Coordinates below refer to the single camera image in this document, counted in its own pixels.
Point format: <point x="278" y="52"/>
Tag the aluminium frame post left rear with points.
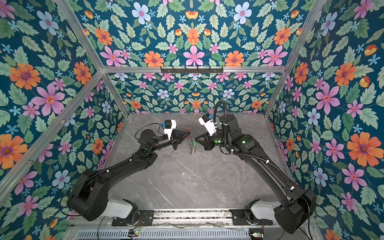
<point x="78" y="30"/>

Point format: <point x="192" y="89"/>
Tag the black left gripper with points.
<point x="176" y="139"/>

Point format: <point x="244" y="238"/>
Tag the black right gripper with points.
<point x="206" y="142"/>

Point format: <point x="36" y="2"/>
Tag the aluminium frame horizontal rear bar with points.
<point x="142" y="70"/>

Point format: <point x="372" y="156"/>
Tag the black hook rail on frame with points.
<point x="191" y="70"/>

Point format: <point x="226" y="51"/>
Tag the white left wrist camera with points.
<point x="169" y="126"/>

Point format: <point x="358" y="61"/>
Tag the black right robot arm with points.
<point x="295" y="204"/>

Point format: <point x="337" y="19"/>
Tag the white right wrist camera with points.
<point x="207" y="121"/>

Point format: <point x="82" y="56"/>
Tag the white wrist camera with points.
<point x="169" y="126"/>
<point x="207" y="121"/>

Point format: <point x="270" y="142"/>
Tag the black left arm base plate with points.
<point x="135" y="219"/>

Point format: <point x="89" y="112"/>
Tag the aluminium frame post right rear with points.
<point x="312" y="17"/>

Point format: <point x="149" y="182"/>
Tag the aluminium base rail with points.
<point x="219" y="218"/>

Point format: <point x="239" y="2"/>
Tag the aluminium frame post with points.
<point x="312" y="17"/>
<point x="78" y="30"/>

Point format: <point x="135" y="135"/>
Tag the aluminium frame bar left side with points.
<point x="21" y="168"/>

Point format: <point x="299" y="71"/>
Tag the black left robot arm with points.
<point x="90" y="197"/>

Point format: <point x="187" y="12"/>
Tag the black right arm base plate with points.
<point x="239" y="218"/>

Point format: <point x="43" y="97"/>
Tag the white vented cable duct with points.
<point x="165" y="234"/>

